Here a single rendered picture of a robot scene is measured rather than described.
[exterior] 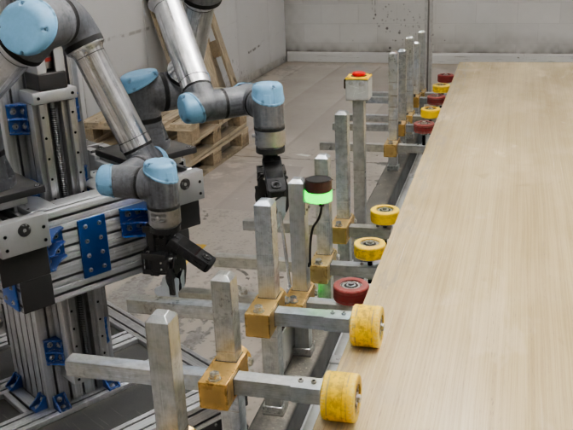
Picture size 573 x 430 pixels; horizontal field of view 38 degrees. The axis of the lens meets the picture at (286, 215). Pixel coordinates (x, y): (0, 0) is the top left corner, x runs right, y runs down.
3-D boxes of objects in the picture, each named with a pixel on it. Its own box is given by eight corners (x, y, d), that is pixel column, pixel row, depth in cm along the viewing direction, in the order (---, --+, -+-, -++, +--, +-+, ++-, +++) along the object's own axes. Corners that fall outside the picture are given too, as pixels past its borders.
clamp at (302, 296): (281, 323, 185) (280, 303, 184) (296, 298, 197) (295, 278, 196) (305, 325, 184) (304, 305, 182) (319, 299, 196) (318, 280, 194)
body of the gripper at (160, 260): (155, 264, 199) (151, 217, 195) (188, 267, 197) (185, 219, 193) (142, 276, 192) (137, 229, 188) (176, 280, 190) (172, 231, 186)
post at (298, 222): (295, 370, 197) (287, 179, 181) (299, 363, 200) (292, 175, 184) (309, 372, 196) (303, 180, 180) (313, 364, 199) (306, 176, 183)
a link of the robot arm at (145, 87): (116, 114, 248) (111, 70, 244) (159, 108, 254) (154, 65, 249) (128, 122, 238) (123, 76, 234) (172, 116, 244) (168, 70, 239)
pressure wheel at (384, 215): (383, 253, 227) (383, 214, 223) (365, 245, 233) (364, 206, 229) (405, 246, 231) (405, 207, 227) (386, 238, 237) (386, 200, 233)
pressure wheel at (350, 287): (331, 335, 184) (329, 288, 180) (338, 318, 191) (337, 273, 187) (366, 338, 182) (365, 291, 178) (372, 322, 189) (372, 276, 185)
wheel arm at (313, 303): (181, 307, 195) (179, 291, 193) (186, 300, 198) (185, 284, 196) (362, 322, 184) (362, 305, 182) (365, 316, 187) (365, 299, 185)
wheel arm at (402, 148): (319, 152, 332) (319, 142, 331) (321, 149, 335) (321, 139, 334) (428, 155, 321) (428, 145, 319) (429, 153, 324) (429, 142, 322)
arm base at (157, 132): (110, 148, 250) (107, 116, 247) (152, 138, 259) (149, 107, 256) (137, 157, 239) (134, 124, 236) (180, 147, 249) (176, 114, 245)
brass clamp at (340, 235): (327, 243, 231) (327, 226, 229) (337, 226, 243) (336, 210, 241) (349, 245, 229) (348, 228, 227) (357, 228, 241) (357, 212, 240)
